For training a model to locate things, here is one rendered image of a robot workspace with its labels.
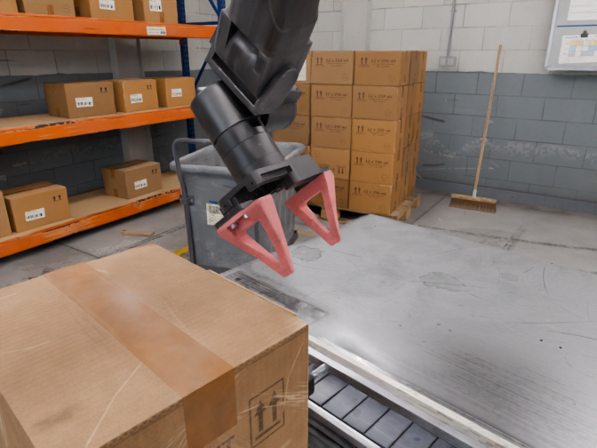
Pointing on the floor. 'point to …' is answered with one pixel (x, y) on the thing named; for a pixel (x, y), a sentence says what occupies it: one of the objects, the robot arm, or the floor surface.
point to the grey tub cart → (202, 207)
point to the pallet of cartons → (362, 127)
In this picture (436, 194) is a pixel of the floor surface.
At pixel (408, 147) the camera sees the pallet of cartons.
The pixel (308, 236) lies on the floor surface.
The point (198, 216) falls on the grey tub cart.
